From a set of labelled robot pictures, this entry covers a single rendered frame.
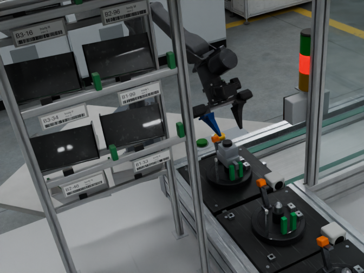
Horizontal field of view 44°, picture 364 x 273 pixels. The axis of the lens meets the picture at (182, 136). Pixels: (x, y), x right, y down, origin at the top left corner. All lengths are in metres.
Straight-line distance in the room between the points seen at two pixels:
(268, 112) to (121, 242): 2.42
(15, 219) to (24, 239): 1.52
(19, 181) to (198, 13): 3.18
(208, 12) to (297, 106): 3.48
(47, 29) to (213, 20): 3.96
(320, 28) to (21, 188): 1.16
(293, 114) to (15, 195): 1.02
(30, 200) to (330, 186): 1.00
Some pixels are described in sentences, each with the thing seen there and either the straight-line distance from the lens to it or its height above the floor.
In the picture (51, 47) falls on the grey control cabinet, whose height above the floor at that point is 0.47.
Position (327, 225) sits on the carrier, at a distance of 1.21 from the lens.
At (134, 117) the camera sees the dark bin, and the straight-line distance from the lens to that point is 0.97.
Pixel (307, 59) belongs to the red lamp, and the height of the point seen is 1.35.
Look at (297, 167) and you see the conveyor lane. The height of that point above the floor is 0.92.
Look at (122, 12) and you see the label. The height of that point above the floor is 1.60.
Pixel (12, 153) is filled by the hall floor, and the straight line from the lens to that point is 3.70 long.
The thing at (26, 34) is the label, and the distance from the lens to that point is 0.78.
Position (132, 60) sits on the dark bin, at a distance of 0.90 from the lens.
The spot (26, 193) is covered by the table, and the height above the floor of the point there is 0.86.
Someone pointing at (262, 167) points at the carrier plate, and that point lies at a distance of 1.42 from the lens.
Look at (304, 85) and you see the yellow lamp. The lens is 1.21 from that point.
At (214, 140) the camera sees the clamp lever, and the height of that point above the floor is 1.07.
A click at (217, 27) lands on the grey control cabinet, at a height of 0.26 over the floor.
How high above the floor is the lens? 1.83
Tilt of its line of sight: 33 degrees down
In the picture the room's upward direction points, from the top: 8 degrees counter-clockwise
